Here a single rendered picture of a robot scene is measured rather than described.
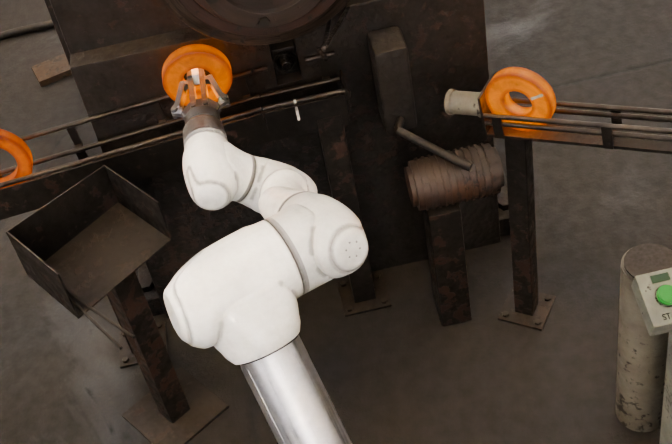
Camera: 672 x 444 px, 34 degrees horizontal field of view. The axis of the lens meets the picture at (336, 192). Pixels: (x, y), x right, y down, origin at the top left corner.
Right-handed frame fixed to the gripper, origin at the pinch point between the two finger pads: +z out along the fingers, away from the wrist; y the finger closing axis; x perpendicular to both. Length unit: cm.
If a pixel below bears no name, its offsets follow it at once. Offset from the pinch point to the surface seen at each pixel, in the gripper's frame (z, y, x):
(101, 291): -37, -29, -23
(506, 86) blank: -19, 65, -9
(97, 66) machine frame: 8.0, -21.7, 1.3
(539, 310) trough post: -24, 70, -83
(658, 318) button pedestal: -78, 77, -22
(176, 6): -1.0, 0.2, 18.2
